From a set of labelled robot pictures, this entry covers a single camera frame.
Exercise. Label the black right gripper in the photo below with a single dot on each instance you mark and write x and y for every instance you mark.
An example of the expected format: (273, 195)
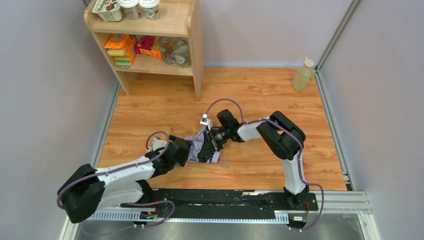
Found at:
(210, 144)

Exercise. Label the chocolate yogurt tub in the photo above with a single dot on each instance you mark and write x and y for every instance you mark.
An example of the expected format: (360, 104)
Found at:
(108, 10)

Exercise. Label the red snack package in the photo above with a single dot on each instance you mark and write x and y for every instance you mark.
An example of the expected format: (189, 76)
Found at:
(148, 45)

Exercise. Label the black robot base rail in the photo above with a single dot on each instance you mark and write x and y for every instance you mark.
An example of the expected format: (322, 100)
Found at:
(224, 203)

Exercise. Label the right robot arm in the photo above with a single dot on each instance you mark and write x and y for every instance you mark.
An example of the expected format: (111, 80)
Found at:
(282, 136)

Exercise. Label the yellow green sponge stack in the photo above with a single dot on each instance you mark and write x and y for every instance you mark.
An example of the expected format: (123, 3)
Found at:
(123, 57)

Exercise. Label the labelled glass jar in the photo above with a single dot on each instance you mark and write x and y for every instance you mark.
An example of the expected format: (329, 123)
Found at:
(181, 52)

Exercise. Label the green liquid squeeze bottle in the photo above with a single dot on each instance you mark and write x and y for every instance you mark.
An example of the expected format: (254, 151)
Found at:
(303, 75)

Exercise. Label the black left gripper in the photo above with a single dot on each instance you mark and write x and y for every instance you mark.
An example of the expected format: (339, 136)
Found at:
(185, 151)

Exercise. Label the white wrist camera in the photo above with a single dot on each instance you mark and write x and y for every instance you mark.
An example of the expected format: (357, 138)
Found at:
(206, 121)
(158, 143)

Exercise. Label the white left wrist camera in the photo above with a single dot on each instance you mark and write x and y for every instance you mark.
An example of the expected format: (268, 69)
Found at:
(158, 143)

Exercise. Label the clear glass jar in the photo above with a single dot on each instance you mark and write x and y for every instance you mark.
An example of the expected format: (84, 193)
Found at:
(166, 46)

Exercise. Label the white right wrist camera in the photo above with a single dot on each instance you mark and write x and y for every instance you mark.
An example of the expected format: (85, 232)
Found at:
(206, 121)

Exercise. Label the wooden shelf unit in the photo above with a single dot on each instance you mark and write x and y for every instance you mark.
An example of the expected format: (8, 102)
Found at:
(177, 19)

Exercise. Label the white lidded cup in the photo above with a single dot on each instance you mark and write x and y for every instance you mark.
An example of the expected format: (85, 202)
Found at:
(151, 8)

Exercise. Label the orange snack box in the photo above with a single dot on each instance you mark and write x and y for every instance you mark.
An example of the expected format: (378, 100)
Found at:
(118, 41)

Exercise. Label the white yogurt cup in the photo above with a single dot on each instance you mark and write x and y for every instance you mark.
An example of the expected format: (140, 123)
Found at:
(131, 8)

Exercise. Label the lavender folding umbrella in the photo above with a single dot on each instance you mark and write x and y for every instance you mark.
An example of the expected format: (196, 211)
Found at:
(197, 142)

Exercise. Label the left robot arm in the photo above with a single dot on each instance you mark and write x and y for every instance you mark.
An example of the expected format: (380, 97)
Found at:
(90, 189)

